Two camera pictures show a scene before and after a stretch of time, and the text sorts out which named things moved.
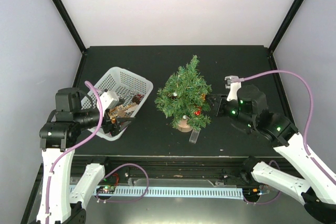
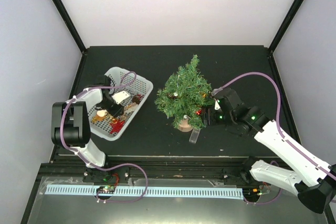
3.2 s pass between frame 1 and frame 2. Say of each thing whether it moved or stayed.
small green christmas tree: stayed
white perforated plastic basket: stayed
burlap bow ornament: stayed
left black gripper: moved
